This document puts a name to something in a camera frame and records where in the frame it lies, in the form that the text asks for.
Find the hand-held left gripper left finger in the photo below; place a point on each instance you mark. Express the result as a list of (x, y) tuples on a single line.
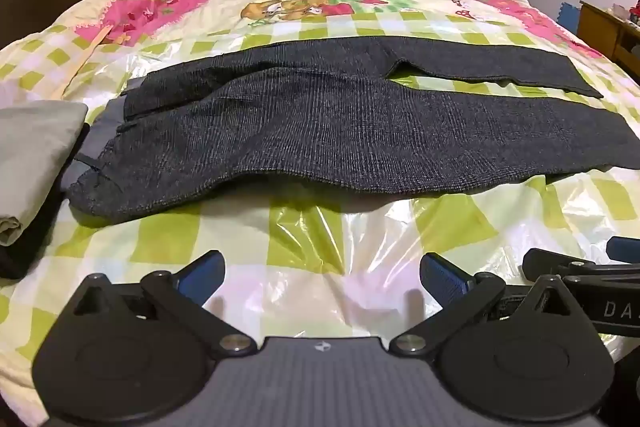
[(201, 274)]

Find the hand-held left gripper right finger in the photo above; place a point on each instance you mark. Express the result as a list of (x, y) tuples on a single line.
[(444, 274)]

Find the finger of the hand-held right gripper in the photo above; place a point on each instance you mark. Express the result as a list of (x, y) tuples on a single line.
[(555, 264), (624, 249)]

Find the dark grey pants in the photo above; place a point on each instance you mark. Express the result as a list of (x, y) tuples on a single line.
[(325, 127)]

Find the clear plastic sheet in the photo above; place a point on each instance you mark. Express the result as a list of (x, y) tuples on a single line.
[(340, 237)]

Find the folded grey cloth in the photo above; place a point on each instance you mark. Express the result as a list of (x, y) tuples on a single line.
[(30, 157)]

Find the wooden desk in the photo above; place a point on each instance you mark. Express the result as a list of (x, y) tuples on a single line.
[(607, 32)]

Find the blue foam mat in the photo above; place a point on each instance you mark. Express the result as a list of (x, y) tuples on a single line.
[(567, 19)]

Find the beige wooden strip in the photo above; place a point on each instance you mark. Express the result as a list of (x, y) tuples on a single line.
[(82, 57)]

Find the checked printed blanket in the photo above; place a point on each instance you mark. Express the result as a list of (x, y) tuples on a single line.
[(310, 7)]

